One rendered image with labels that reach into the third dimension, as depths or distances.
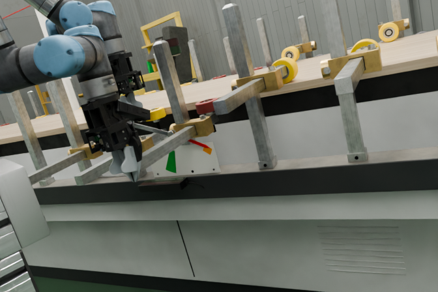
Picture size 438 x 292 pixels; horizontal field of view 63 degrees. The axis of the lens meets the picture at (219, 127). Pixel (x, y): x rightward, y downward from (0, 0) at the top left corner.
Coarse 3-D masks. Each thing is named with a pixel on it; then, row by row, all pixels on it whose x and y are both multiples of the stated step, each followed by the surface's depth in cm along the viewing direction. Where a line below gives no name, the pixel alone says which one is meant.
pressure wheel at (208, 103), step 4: (204, 100) 121; (208, 100) 121; (212, 100) 118; (196, 104) 119; (200, 104) 118; (204, 104) 117; (208, 104) 117; (212, 104) 118; (196, 108) 120; (200, 108) 118; (204, 108) 118; (208, 108) 118; (212, 108) 118; (200, 112) 119; (204, 112) 118; (208, 112) 118; (212, 112) 121
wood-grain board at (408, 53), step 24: (384, 48) 140; (408, 48) 122; (432, 48) 109; (312, 72) 126; (384, 72) 102; (144, 96) 216; (192, 96) 149; (216, 96) 130; (264, 96) 119; (48, 120) 233; (0, 144) 191
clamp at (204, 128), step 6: (192, 120) 113; (198, 120) 111; (204, 120) 109; (210, 120) 112; (174, 126) 113; (180, 126) 112; (198, 126) 109; (204, 126) 108; (210, 126) 111; (198, 132) 110; (204, 132) 109; (210, 132) 111
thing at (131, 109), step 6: (114, 102) 82; (120, 102) 82; (120, 108) 81; (126, 108) 83; (132, 108) 85; (138, 108) 87; (144, 108) 89; (120, 114) 84; (126, 114) 84; (132, 114) 85; (138, 114) 86; (144, 114) 88; (150, 114) 90; (132, 120) 89; (138, 120) 88; (144, 120) 89
